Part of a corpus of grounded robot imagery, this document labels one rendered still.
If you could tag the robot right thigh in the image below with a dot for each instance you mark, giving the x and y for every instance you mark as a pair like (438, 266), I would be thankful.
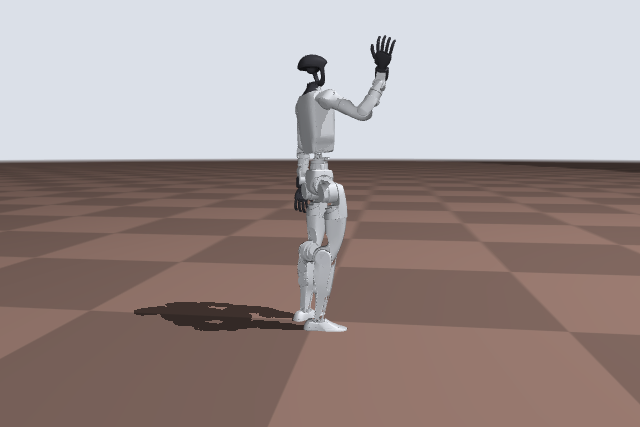
(335, 215)

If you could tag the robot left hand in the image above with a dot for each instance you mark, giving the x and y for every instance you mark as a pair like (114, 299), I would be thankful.
(298, 196)

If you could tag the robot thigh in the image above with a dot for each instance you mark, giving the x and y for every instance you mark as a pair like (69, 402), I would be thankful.
(315, 224)
(335, 215)

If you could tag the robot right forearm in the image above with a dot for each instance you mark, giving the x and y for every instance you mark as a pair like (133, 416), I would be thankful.
(372, 98)

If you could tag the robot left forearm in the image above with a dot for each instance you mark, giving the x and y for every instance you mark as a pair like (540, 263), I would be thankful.
(303, 163)

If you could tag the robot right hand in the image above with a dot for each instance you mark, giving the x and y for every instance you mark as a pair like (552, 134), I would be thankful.
(382, 58)

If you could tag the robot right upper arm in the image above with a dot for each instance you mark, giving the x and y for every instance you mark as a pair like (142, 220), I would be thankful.
(330, 99)

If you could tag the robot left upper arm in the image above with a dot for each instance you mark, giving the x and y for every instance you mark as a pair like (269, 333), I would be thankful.
(298, 134)

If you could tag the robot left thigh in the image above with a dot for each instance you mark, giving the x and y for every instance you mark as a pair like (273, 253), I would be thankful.
(315, 224)

